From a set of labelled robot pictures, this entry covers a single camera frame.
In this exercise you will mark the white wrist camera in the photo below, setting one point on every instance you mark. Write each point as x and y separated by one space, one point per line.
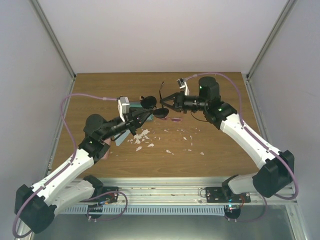
183 86
123 106

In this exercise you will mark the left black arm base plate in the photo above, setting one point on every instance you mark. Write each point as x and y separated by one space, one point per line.
107 194

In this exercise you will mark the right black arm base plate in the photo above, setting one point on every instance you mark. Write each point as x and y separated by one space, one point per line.
216 195

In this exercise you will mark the grey slotted cable duct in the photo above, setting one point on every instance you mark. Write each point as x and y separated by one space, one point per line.
195 210

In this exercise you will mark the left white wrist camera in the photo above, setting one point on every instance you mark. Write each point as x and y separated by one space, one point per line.
123 106

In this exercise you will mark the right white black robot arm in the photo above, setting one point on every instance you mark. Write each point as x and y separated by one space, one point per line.
275 176

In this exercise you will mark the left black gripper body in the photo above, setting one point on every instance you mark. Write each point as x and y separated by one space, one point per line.
130 124

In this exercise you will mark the left aluminium frame post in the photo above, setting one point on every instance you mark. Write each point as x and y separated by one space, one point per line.
52 36

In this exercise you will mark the teal glasses case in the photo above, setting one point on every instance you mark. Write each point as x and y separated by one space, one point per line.
138 105

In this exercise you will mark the black aviator sunglasses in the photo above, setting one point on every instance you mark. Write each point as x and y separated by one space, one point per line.
150 102

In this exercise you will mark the aluminium frame rail front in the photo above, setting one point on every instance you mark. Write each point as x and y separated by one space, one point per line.
135 191

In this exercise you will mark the pink tinted sunglasses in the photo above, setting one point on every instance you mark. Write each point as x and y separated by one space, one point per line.
172 119

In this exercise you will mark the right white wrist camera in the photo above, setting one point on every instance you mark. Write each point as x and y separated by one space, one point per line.
183 86

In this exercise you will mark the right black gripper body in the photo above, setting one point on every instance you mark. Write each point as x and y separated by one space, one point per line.
180 103

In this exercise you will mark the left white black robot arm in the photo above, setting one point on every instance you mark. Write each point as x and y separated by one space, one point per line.
37 205

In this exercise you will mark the pink glasses case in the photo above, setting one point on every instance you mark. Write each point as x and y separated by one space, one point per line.
108 144

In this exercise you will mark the aluminium frame post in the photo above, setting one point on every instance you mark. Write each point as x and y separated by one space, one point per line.
52 36
281 19

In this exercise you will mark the right aluminium frame post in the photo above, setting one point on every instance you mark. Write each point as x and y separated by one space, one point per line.
281 19

